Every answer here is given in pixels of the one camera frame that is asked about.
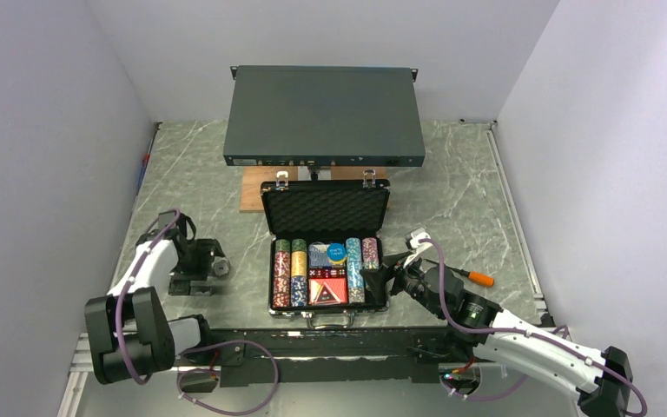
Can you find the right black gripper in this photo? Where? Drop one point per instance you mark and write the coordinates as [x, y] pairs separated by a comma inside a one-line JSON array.
[[376, 278]]

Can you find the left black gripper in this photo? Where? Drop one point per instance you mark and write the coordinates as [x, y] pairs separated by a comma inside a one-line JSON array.
[[206, 249]]

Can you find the blue dealer button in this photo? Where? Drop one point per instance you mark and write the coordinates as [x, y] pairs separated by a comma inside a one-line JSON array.
[[336, 253]]

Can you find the red triangle card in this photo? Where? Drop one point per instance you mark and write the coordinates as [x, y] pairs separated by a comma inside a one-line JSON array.
[[324, 295]]

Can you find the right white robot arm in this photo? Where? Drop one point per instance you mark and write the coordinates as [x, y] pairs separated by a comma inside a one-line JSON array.
[[599, 380]]

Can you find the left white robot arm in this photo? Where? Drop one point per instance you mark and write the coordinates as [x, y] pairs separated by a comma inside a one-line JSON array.
[[130, 336]]

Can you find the light blue chip column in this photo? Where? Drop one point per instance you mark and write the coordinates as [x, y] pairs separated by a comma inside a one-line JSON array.
[[355, 282]]

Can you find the blue playing card deck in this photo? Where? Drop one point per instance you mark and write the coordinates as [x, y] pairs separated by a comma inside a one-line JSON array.
[[317, 256]]

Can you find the red dice row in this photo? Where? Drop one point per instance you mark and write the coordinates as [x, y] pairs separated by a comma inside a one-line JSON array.
[[326, 273]]

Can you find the black poker chip case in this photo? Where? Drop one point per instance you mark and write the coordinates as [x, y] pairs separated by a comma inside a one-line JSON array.
[[325, 211]]

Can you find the wooden board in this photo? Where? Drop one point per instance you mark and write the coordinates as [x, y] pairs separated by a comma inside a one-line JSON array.
[[253, 177]]

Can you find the green yellow blue chip column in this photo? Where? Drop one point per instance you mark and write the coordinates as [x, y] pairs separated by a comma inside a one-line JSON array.
[[298, 273]]

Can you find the red green chip column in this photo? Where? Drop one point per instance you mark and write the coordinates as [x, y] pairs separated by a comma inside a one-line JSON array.
[[282, 274]]

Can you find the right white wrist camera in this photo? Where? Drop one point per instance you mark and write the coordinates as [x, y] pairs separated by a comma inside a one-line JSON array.
[[418, 242]]

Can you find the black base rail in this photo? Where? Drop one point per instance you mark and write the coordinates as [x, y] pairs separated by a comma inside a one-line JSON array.
[[249, 356]]

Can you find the orange handled screwdriver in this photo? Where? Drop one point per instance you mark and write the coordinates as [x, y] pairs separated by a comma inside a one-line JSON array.
[[477, 278]]

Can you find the dark rack-mount server unit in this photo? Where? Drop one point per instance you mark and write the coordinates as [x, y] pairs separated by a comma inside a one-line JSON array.
[[323, 116]]

